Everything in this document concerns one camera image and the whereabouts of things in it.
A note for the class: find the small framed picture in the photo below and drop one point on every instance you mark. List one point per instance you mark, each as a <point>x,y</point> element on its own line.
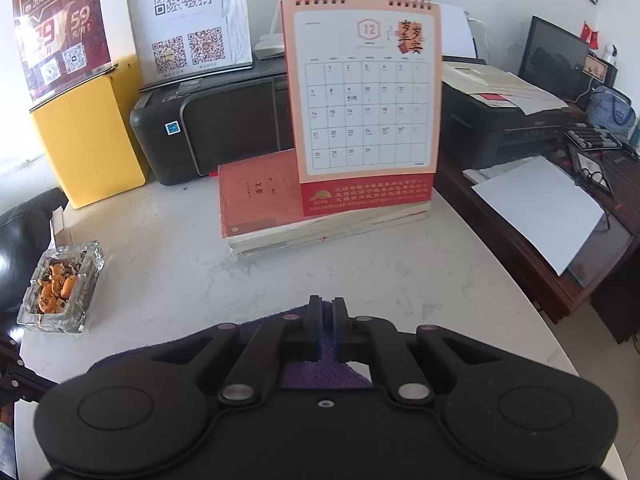
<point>600,67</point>

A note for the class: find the white security camera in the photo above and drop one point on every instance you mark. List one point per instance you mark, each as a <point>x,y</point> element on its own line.
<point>611,52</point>

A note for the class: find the red poster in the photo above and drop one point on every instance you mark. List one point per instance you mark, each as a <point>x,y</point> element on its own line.
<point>60,30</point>

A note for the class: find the dark wooden desk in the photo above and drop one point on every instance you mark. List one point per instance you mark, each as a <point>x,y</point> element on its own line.
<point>505,245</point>

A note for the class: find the black rounded printer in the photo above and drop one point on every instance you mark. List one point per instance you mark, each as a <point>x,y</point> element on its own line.
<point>220,125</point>

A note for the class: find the desk calendar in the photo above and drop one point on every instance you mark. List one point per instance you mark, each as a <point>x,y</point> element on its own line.
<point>365,110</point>

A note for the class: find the small red flags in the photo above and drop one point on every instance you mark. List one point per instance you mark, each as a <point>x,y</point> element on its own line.
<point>590,35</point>

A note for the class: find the white paper sheet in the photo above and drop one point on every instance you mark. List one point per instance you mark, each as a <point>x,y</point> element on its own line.
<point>545,205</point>

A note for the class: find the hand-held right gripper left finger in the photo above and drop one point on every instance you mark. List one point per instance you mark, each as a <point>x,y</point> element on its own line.
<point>312,330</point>

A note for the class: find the papers on printer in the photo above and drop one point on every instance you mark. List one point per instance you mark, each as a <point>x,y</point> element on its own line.
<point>505,87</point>

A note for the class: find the pale book stack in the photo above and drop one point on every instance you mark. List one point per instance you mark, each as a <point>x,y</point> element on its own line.
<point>325,232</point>

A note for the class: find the white paper in printer tray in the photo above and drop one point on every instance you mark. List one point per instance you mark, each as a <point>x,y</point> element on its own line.
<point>455,30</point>

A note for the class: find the blue handbag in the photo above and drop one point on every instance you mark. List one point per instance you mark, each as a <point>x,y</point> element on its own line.
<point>612,110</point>

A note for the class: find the white code sign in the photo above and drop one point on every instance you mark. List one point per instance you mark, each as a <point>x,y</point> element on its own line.
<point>195,15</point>

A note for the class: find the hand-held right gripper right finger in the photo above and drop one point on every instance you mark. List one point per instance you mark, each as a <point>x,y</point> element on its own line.
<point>345,340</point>

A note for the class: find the black eyeglasses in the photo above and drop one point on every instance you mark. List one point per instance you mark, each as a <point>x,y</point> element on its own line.
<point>592,177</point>

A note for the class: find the yellow box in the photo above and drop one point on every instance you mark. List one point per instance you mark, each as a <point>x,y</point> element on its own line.
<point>90,135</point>

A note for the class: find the black inkjet printer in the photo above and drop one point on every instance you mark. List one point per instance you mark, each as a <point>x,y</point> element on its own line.
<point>500,130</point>

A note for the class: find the red cover book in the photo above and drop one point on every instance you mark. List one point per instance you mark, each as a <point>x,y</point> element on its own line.
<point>260,195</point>

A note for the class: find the computer keyboard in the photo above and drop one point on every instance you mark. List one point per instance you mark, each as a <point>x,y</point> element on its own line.
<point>592,137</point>

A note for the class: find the small white box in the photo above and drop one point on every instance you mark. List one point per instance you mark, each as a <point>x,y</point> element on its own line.
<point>60,230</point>

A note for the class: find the computer monitor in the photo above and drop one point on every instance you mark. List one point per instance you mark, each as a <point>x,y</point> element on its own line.
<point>552,57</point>

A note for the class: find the glass ashtray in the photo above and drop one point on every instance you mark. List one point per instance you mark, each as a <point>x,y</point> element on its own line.
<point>62,287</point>

